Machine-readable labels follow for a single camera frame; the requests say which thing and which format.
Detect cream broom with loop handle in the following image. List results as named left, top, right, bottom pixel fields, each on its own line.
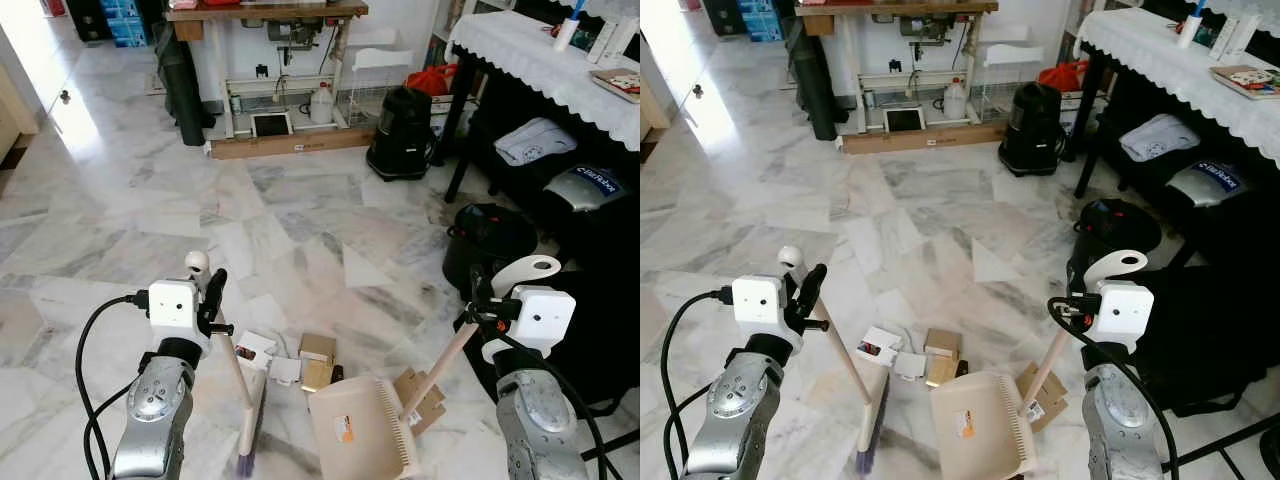
left=184, top=250, right=270, bottom=477
left=777, top=246, right=892, bottom=477

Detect cream dustpan with wooden handle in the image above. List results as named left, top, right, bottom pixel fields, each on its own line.
left=930, top=249, right=1149, bottom=480
left=307, top=254, right=564, bottom=480

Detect black round drum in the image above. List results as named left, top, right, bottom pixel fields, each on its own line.
left=442, top=202, right=541, bottom=298
left=1064, top=197, right=1164, bottom=296

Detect white box with red print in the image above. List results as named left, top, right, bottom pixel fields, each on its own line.
left=858, top=326, right=904, bottom=363
left=234, top=330, right=280, bottom=368

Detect white triangular paper piece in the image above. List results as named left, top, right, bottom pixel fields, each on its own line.
left=972, top=238, right=1026, bottom=286
left=342, top=243, right=397, bottom=292

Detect flattened cardboard with label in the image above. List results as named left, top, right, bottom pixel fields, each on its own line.
left=1017, top=362, right=1071, bottom=433
left=393, top=367, right=449, bottom=437

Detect large black fabric bag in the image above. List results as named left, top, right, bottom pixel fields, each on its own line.
left=1130, top=235, right=1280, bottom=416
left=480, top=200, right=641, bottom=411

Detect brown cardboard box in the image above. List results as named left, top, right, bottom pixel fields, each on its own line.
left=297, top=332, right=339, bottom=393
left=923, top=328, right=963, bottom=389

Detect silver case with blue label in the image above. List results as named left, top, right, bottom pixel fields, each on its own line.
left=543, top=163, right=628, bottom=216
left=1163, top=160, right=1246, bottom=211

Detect white folded cloth bag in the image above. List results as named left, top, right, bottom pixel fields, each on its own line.
left=493, top=117, right=579, bottom=168
left=1118, top=113, right=1201, bottom=164

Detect black tall canister vacuum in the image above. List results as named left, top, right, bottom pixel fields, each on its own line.
left=997, top=81, right=1069, bottom=178
left=365, top=85, right=439, bottom=182

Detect long flat cardboard box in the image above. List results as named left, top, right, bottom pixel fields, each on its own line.
left=840, top=122, right=1009, bottom=155
left=207, top=127, right=381, bottom=161

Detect tall black bag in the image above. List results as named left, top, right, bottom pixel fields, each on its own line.
left=158, top=45, right=216, bottom=146
left=783, top=18, right=846, bottom=141

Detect red fabric bag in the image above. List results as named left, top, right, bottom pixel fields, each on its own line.
left=1037, top=58, right=1091, bottom=93
left=404, top=63, right=458, bottom=97

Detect light wood cabinet corner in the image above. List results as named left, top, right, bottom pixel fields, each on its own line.
left=0, top=65, right=43, bottom=166
left=640, top=80, right=669, bottom=161

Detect white lace tablecloth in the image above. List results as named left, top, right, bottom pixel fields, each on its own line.
left=1075, top=5, right=1280, bottom=166
left=447, top=10, right=641, bottom=151

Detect flat colourful book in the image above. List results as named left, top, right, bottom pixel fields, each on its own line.
left=589, top=67, right=641, bottom=104
left=1208, top=64, right=1280, bottom=101

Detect white bottle with blue cap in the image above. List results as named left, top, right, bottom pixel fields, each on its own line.
left=552, top=0, right=587, bottom=52
left=1178, top=0, right=1209, bottom=49

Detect grey sewing machine motor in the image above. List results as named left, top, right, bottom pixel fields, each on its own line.
left=266, top=20, right=323, bottom=53
left=898, top=15, right=953, bottom=46

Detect stacked blue cartons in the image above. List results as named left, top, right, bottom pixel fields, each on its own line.
left=98, top=0, right=166, bottom=49
left=742, top=0, right=786, bottom=43

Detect white upright boxes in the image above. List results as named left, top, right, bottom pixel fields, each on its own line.
left=1208, top=15, right=1263, bottom=59
left=588, top=18, right=641, bottom=66

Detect black boxy object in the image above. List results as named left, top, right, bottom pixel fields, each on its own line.
left=700, top=0, right=749, bottom=36
left=63, top=0, right=113, bottom=43

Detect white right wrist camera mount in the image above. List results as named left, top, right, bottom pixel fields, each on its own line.
left=483, top=286, right=578, bottom=363
left=1075, top=280, right=1154, bottom=351

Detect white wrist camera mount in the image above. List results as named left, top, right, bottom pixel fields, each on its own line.
left=1075, top=280, right=1154, bottom=351
left=483, top=286, right=578, bottom=363
left=147, top=280, right=213, bottom=356
left=731, top=275, right=798, bottom=348

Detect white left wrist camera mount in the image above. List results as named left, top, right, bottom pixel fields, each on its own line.
left=147, top=280, right=213, bottom=356
left=731, top=275, right=798, bottom=348

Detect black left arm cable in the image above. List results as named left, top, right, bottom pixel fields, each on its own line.
left=76, top=290, right=151, bottom=480
left=660, top=285, right=734, bottom=480

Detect black table frame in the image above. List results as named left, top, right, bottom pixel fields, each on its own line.
left=437, top=45, right=641, bottom=206
left=1073, top=42, right=1280, bottom=201

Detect white wire frame rack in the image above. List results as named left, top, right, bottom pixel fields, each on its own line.
left=970, top=25, right=1048, bottom=123
left=343, top=28, right=417, bottom=129

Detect white-frame sewing table wooden top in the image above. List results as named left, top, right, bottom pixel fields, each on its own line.
left=797, top=0, right=1001, bottom=138
left=165, top=0, right=371, bottom=141

